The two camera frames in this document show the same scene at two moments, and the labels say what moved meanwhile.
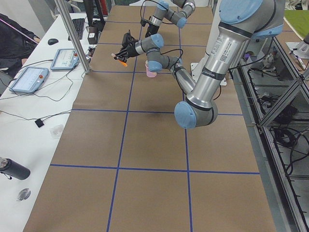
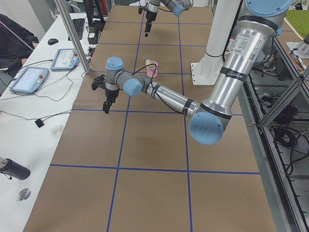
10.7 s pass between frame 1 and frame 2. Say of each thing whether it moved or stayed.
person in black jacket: stayed
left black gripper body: moved
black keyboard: stayed
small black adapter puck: stayed
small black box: stayed
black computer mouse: stayed
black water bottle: stayed
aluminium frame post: stayed
